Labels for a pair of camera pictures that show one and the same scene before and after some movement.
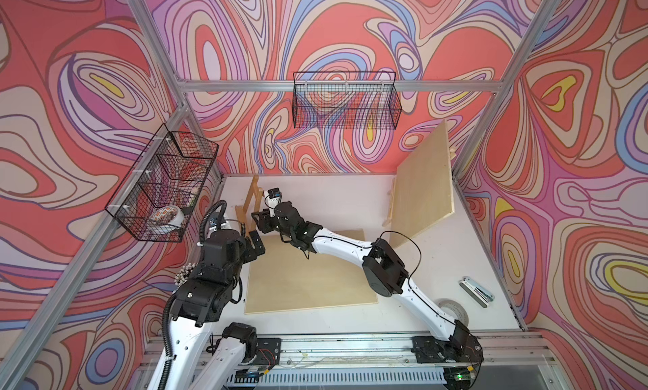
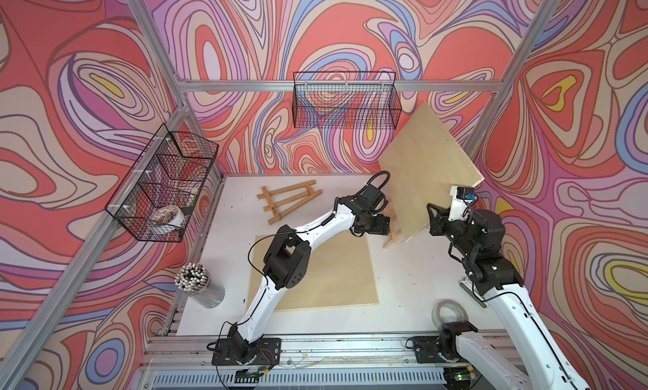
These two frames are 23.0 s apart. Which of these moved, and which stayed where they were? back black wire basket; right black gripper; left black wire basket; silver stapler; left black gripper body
Moved: right black gripper; left black gripper body
Stayed: left black wire basket; silver stapler; back black wire basket
